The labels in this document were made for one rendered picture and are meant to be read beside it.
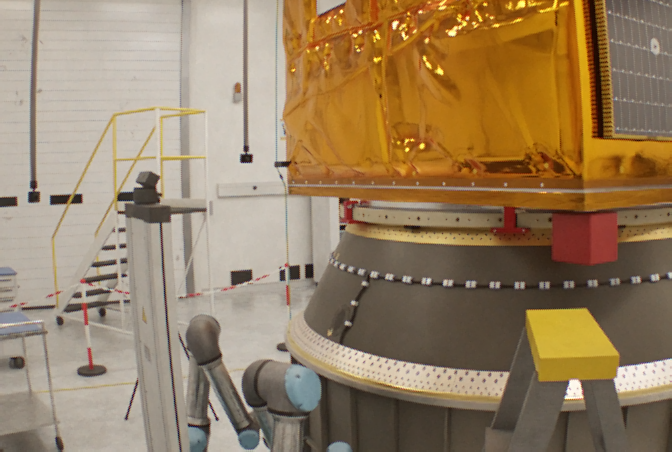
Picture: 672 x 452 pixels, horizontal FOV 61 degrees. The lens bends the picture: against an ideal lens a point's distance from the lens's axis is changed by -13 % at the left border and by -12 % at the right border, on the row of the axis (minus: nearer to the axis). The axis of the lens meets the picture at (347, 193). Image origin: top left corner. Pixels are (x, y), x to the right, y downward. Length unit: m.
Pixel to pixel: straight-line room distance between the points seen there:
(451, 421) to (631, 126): 1.05
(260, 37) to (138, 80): 2.17
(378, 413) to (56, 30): 8.24
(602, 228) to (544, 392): 0.71
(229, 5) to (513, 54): 8.76
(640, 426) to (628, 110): 0.99
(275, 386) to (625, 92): 1.22
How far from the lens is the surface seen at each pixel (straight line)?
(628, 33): 1.86
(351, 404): 2.24
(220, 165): 9.99
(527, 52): 1.81
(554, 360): 1.17
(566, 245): 1.81
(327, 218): 9.87
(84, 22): 9.71
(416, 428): 2.12
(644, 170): 1.94
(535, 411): 1.21
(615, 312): 2.09
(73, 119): 9.46
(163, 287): 1.72
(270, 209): 10.30
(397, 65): 2.37
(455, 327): 2.07
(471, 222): 2.12
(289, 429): 1.69
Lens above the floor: 1.86
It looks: 2 degrees down
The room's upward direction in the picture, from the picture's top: 1 degrees counter-clockwise
